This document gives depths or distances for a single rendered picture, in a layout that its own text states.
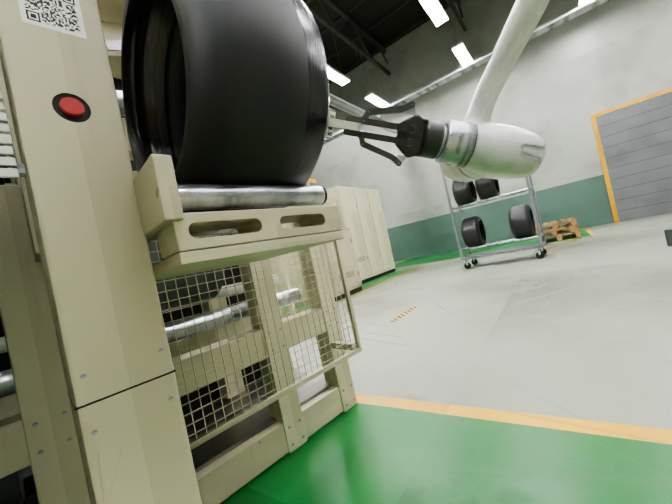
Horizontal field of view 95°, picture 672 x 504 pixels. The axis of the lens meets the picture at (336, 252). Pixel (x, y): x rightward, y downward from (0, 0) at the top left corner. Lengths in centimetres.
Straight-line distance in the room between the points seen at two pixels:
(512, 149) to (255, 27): 51
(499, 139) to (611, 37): 1181
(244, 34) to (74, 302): 48
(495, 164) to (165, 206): 60
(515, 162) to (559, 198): 1090
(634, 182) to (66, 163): 1165
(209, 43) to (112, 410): 57
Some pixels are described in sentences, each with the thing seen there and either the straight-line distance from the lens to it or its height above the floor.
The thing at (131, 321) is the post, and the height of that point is 72.
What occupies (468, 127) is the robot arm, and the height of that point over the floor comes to 94.
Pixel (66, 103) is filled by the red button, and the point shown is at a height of 106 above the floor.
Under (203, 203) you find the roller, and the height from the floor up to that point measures 88.
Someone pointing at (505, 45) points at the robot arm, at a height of 111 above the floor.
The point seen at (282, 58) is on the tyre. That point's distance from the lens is 64.
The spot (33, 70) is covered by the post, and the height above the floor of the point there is 111.
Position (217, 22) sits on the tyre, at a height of 114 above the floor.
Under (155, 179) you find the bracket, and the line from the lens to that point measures 52.
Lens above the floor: 75
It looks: 1 degrees up
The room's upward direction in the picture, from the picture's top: 12 degrees counter-clockwise
